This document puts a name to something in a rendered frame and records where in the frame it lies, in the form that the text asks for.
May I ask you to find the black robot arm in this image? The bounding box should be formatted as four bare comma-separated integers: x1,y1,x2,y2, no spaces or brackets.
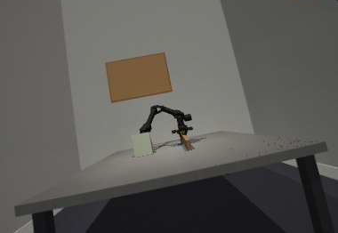
140,105,192,133

